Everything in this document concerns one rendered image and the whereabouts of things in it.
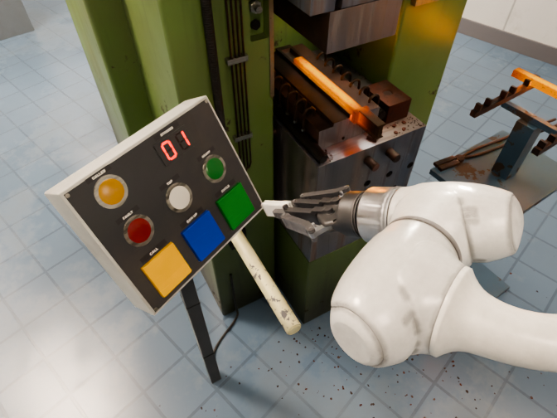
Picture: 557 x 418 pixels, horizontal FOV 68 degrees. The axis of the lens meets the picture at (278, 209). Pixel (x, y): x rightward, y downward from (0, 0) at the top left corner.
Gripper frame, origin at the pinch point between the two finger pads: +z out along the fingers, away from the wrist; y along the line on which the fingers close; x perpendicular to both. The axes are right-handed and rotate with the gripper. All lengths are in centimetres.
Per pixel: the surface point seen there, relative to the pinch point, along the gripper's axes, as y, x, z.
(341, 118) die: 42.7, -2.3, 12.9
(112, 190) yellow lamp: -19.7, 18.2, 12.9
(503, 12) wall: 333, -61, 60
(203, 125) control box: 2.8, 17.9, 13.3
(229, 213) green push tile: -2.6, 0.0, 12.6
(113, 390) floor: -36, -67, 99
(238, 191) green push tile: 2.1, 2.4, 12.6
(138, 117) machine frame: 27, 15, 84
